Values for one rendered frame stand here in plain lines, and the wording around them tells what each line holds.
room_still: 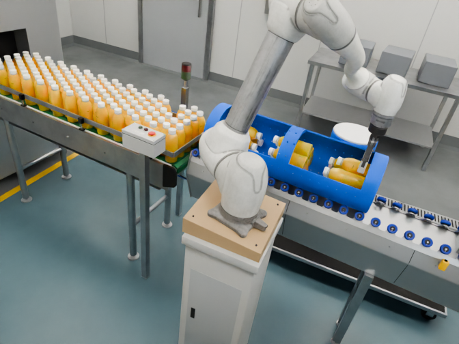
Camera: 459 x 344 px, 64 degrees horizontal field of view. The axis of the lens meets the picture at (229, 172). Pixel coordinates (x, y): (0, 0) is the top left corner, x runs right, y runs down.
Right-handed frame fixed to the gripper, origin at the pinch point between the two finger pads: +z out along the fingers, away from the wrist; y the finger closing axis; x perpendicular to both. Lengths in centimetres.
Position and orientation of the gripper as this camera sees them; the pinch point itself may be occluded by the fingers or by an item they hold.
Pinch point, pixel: (363, 163)
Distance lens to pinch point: 179.3
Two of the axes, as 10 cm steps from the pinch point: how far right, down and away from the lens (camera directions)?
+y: -4.6, 4.4, -7.7
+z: -1.3, 8.2, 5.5
